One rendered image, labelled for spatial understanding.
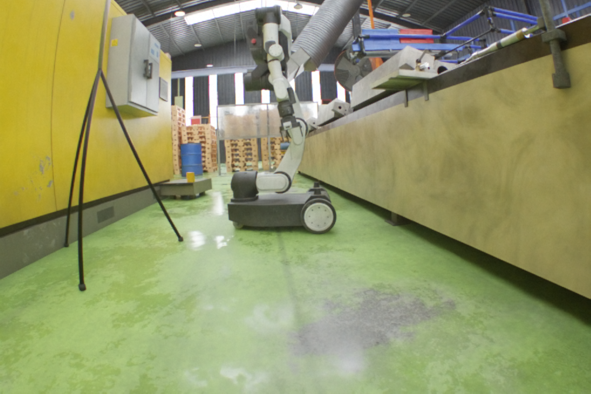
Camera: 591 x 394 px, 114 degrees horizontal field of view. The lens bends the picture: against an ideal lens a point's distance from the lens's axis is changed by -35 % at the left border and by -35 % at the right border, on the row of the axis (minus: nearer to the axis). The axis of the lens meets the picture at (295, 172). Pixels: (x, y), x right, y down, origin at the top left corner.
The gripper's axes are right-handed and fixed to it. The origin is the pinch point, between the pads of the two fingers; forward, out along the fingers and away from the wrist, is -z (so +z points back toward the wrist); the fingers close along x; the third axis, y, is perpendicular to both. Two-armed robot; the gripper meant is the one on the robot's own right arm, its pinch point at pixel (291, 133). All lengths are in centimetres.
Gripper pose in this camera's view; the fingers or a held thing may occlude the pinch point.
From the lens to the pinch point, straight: 169.3
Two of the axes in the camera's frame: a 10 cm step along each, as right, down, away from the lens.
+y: 0.5, -0.7, 10.0
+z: -2.4, -9.7, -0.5
